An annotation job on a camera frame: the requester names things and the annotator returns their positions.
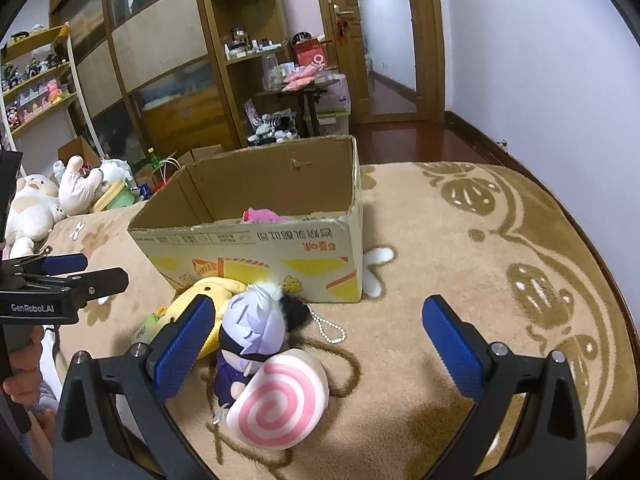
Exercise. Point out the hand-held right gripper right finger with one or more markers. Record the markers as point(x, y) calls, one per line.
point(452, 350)

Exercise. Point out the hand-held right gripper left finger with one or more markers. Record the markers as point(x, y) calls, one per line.
point(185, 350)

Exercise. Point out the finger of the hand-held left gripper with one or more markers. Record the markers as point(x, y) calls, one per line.
point(62, 263)
point(100, 282)

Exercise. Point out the purple-haired plush doll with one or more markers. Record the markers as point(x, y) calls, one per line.
point(250, 320)

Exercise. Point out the yellow plush toy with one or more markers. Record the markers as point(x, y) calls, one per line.
point(220, 287)

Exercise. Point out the pink swirl plush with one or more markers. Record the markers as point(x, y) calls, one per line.
point(272, 410)

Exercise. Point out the printed cardboard box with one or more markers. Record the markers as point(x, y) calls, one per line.
point(250, 255)

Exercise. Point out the person's left hand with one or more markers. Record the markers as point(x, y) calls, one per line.
point(25, 360)

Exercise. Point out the cream plush bear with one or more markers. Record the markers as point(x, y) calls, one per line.
point(35, 205)

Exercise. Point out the white plush toy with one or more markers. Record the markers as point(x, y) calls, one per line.
point(75, 190)

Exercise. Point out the green and yellow toy pot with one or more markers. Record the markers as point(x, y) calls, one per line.
point(117, 200)

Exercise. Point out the beige patterned blanket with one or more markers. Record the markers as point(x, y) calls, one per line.
point(425, 260)

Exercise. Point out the open brown cardboard box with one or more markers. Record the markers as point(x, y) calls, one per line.
point(75, 147)
point(205, 152)

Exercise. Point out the green bottle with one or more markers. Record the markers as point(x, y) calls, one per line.
point(154, 160)

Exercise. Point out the white shelf with figurines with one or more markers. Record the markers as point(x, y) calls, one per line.
point(40, 110)

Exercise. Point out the pink fuzzy plush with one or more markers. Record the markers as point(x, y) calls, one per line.
point(265, 216)

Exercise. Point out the basket of socks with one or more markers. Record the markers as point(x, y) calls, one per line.
point(270, 127)

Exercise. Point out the wooden wardrobe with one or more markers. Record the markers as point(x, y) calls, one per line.
point(150, 40)

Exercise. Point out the wooden corner shelf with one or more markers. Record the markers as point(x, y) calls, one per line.
point(220, 60)

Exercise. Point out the white storage box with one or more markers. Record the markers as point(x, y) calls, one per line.
point(335, 110)

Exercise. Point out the small dark table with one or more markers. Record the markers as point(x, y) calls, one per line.
point(312, 110)

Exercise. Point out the clear plastic jar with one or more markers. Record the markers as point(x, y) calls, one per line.
point(272, 72)

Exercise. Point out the wooden door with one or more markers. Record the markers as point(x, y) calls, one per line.
point(350, 90)

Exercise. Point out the pink packets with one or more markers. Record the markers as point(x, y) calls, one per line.
point(300, 80)

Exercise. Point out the red paper bag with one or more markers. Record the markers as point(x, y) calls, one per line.
point(312, 57)

